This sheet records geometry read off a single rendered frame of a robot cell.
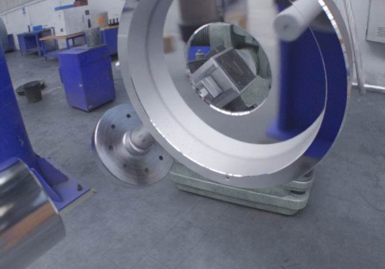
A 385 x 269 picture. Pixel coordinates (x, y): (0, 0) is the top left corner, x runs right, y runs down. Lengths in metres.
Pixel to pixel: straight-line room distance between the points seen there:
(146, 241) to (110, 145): 1.04
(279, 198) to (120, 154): 1.12
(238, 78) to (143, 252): 1.08
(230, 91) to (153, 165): 0.30
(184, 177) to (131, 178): 1.12
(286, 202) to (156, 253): 0.77
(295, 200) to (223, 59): 1.00
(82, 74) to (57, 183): 1.45
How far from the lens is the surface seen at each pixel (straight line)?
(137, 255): 1.51
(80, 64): 3.10
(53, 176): 2.08
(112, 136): 0.59
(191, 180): 1.67
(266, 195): 1.55
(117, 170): 0.57
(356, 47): 0.32
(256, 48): 1.07
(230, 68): 0.77
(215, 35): 1.34
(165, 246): 1.52
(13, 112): 1.77
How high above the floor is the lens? 1.21
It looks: 27 degrees down
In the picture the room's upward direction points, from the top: 3 degrees counter-clockwise
